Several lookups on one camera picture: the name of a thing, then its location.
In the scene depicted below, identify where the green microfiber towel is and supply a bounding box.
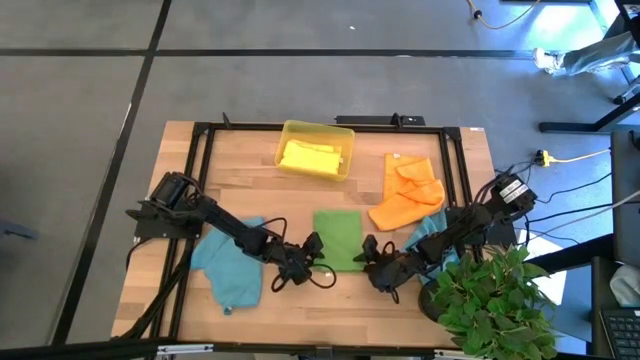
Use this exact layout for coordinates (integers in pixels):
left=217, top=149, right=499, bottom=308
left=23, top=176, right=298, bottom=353
left=312, top=209, right=365, bottom=274

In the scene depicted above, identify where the grey floor cable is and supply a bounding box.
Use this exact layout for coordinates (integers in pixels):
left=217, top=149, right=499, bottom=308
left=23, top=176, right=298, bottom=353
left=577, top=188, right=640, bottom=222

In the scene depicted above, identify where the black plant pot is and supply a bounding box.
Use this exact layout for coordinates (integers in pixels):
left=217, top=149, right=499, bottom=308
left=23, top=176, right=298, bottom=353
left=417, top=278, right=451, bottom=324

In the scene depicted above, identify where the black floor cable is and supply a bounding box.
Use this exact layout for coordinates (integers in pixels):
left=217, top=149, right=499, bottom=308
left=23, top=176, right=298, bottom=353
left=549, top=172, right=614, bottom=197

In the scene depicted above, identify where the black rig beam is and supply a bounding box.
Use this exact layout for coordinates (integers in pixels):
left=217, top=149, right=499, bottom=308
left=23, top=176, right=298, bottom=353
left=0, top=338, right=640, bottom=360

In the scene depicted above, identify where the yellow microfiber towel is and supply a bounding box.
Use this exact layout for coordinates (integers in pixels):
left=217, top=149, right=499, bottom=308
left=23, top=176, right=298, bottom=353
left=278, top=139, right=345, bottom=176

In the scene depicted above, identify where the cream floor cable with plug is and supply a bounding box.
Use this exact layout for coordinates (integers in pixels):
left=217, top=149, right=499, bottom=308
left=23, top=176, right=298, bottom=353
left=465, top=0, right=544, bottom=31

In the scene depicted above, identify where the person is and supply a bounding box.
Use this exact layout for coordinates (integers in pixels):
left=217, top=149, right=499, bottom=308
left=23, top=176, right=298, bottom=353
left=559, top=30, right=640, bottom=76

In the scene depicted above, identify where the person's shoe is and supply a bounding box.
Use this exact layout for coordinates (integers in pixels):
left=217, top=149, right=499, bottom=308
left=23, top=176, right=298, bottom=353
left=532, top=47, right=566, bottom=76

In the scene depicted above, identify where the silver metal bracket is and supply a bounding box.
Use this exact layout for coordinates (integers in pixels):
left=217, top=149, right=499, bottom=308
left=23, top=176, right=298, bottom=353
left=433, top=348, right=494, bottom=360
left=155, top=342, right=215, bottom=357

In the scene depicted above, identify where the yellow extension cord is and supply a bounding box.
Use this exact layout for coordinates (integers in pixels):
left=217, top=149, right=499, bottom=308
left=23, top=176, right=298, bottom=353
left=533, top=147, right=612, bottom=168

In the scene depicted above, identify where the green leafy plant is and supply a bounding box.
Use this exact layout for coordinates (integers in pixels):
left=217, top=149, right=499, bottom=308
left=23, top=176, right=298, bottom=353
left=430, top=244, right=559, bottom=360

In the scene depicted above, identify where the black metal table frame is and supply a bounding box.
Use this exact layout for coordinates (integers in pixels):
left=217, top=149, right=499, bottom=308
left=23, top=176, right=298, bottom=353
left=149, top=112, right=474, bottom=344

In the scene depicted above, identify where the pale crumpled cloth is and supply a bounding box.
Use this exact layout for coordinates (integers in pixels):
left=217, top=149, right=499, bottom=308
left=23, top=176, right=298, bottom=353
left=608, top=263, right=640, bottom=309

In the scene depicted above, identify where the orange microfiber towel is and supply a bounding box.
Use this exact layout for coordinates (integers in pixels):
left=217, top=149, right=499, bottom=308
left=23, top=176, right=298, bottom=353
left=368, top=153, right=446, bottom=233

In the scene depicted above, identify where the black keyboard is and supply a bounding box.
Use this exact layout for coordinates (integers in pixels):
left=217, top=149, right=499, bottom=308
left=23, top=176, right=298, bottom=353
left=598, top=305, right=640, bottom=359

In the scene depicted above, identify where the black desk leg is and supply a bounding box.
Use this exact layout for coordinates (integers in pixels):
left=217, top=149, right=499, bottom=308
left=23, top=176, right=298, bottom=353
left=529, top=233, right=616, bottom=274

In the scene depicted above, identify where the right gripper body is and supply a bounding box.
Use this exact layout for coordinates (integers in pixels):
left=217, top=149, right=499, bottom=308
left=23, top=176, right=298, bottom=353
left=363, top=234, right=409, bottom=294

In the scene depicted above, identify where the large teal microfiber towel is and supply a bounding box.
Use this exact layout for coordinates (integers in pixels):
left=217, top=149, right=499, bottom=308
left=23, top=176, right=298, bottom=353
left=189, top=215, right=266, bottom=316

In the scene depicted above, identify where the dark grey desk panel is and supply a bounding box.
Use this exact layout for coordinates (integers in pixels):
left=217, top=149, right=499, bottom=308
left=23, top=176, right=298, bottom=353
left=609, top=128, right=640, bottom=266

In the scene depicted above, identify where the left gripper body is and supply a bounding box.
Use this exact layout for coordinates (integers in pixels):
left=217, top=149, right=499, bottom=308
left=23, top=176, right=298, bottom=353
left=273, top=231, right=327, bottom=287

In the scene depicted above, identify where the yellow translucent plastic bin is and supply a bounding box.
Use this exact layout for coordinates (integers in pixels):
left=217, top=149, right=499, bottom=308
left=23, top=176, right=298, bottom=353
left=273, top=119, right=356, bottom=183

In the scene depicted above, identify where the small teal microfiber towel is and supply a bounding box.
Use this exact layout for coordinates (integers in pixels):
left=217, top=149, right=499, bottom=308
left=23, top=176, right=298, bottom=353
left=403, top=208, right=459, bottom=286

